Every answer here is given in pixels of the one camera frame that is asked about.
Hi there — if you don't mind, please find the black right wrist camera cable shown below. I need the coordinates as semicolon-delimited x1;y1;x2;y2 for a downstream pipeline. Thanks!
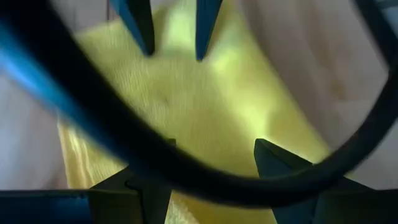
0;0;398;208

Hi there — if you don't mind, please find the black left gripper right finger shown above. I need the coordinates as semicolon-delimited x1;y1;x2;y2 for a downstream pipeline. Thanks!
253;139;398;224

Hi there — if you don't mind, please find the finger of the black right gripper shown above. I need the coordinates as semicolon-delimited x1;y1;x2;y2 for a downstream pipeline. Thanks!
109;0;155;57
195;0;223;62

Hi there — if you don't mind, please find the yellow microfiber towel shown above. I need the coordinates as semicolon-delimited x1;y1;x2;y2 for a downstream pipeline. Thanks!
57;0;331;224

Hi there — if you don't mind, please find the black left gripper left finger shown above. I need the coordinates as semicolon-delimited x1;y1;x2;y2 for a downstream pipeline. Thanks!
0;167;172;224

